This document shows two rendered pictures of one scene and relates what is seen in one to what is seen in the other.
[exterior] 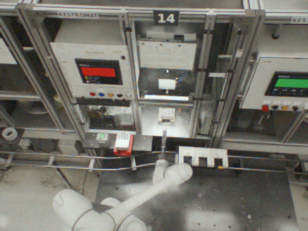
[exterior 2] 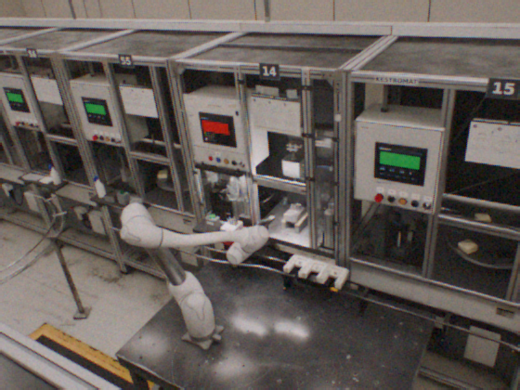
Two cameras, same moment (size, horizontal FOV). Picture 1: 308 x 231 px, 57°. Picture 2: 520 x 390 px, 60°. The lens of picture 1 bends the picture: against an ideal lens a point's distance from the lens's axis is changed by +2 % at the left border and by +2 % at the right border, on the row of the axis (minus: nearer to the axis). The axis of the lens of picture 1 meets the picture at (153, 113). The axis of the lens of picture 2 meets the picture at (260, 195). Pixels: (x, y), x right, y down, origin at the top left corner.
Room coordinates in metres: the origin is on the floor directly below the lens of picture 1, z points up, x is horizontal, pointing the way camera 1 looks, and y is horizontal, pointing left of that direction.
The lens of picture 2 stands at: (-1.05, -1.04, 2.66)
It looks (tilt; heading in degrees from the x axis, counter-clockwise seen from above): 30 degrees down; 26
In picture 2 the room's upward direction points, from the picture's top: 6 degrees counter-clockwise
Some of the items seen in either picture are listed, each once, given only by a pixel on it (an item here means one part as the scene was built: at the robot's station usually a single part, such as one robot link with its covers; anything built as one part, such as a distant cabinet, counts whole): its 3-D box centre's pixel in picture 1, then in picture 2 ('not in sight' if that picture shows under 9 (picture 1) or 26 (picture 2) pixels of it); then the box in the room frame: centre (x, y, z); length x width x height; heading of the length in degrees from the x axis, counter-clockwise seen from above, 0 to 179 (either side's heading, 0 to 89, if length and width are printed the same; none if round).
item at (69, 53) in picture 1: (100, 61); (226, 126); (1.30, 0.31, 1.60); 0.42 x 0.29 x 0.46; 83
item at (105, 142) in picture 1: (103, 139); (214, 223); (1.10, 0.40, 0.97); 0.08 x 0.08 x 0.12; 83
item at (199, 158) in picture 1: (202, 158); (316, 274); (0.96, -0.36, 0.84); 0.36 x 0.14 x 0.10; 83
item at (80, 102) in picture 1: (103, 101); (218, 168); (1.16, 0.33, 1.37); 0.36 x 0.04 x 0.04; 83
